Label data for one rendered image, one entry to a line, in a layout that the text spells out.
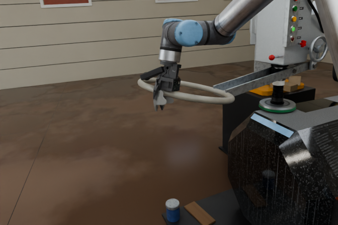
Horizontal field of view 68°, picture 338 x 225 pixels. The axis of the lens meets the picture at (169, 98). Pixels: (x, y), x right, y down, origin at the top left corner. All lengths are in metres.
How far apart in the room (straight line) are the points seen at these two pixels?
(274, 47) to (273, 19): 0.15
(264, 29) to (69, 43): 6.03
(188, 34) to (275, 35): 0.76
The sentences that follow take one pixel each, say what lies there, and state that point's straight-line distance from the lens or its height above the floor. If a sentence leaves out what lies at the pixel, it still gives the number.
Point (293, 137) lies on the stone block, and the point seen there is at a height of 0.80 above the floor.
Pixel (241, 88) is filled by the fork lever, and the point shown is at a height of 1.03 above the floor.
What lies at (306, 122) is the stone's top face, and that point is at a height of 0.83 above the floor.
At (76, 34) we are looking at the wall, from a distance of 7.13.
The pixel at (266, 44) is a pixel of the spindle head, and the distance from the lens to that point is 1.61.
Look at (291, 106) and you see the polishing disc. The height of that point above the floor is 0.87.
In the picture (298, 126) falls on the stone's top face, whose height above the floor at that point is 0.83.
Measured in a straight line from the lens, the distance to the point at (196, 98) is 1.05.
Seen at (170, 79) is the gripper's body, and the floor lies 1.18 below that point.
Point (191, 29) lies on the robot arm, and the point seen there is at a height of 1.38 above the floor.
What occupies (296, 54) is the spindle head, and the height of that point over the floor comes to 1.18.
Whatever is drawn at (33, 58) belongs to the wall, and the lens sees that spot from 7.30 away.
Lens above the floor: 1.41
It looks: 17 degrees down
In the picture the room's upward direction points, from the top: 4 degrees counter-clockwise
